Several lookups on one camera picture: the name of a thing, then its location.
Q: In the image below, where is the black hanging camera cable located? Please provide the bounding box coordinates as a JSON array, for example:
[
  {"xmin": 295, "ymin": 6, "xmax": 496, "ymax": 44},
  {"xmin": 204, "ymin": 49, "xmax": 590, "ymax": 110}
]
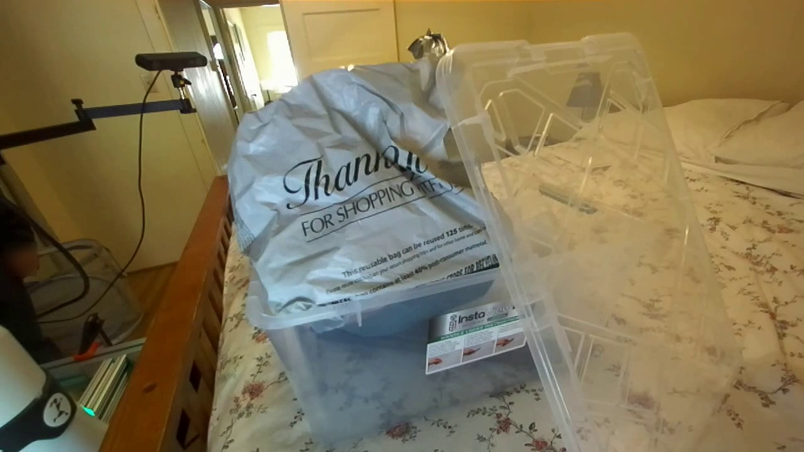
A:
[{"xmin": 30, "ymin": 69, "xmax": 165, "ymax": 326}]

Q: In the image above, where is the wooden bed frame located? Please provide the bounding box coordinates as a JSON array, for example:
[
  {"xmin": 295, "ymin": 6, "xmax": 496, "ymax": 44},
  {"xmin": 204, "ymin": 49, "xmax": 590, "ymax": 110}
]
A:
[{"xmin": 97, "ymin": 170, "xmax": 244, "ymax": 452}]

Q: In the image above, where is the white panel door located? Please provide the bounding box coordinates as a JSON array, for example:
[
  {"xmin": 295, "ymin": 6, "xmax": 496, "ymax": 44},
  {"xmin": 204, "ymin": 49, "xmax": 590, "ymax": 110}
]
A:
[{"xmin": 277, "ymin": 0, "xmax": 403, "ymax": 84}]

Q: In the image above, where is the floral bedsheet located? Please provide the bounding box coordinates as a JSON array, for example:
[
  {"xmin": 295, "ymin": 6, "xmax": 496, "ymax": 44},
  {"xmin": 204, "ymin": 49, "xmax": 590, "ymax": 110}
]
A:
[{"xmin": 204, "ymin": 98, "xmax": 804, "ymax": 452}]

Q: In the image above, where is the clear plastic bin with label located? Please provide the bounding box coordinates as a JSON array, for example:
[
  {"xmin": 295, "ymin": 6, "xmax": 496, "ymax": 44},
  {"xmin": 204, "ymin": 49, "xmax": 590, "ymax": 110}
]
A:
[{"xmin": 244, "ymin": 266, "xmax": 560, "ymax": 447}]

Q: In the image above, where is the black camera bar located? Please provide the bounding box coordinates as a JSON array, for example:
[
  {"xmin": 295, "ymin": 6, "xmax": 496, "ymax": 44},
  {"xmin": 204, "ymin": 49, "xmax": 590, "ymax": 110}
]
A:
[{"xmin": 134, "ymin": 50, "xmax": 212, "ymax": 74}]

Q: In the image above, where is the white pillow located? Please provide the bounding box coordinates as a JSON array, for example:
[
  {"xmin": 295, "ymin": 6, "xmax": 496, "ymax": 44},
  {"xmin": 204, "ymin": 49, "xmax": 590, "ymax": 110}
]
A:
[{"xmin": 664, "ymin": 96, "xmax": 804, "ymax": 202}]

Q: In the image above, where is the white device with black logo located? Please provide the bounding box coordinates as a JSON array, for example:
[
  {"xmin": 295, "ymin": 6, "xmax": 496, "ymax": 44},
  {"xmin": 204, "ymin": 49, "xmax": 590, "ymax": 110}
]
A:
[{"xmin": 0, "ymin": 325, "xmax": 111, "ymax": 452}]

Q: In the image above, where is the white product label sticker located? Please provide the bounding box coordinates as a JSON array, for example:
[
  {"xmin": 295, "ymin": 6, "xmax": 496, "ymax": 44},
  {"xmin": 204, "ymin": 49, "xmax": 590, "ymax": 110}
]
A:
[{"xmin": 422, "ymin": 305, "xmax": 541, "ymax": 376}]

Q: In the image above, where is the black equipment stand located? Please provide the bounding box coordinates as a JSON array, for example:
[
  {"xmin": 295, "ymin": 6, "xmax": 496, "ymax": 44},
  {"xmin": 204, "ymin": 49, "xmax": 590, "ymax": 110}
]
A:
[{"xmin": 0, "ymin": 193, "xmax": 92, "ymax": 360}]

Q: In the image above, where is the grey plastic shopping bag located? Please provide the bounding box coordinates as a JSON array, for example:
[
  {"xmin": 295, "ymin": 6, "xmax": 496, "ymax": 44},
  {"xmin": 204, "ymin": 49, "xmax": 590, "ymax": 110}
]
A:
[{"xmin": 223, "ymin": 29, "xmax": 507, "ymax": 319}]

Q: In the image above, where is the silver metal box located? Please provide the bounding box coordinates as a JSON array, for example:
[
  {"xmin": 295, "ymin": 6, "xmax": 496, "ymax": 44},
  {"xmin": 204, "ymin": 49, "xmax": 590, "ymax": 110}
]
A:
[{"xmin": 76, "ymin": 349, "xmax": 135, "ymax": 423}]

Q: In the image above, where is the wire basket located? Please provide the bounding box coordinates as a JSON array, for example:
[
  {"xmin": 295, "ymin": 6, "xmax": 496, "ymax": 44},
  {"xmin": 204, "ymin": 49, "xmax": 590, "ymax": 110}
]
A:
[{"xmin": 13, "ymin": 237, "xmax": 143, "ymax": 356}]

